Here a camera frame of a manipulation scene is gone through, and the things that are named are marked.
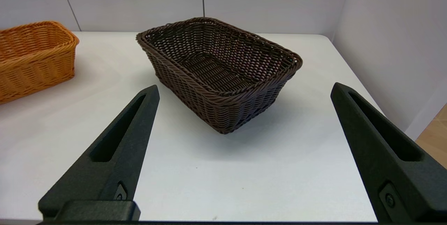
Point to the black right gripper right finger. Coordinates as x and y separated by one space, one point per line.
412 183

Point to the dark brown wicker basket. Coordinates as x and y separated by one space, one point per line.
223 109

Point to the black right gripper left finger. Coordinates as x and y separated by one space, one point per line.
118 155

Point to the orange wicker basket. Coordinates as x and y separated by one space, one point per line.
31 64

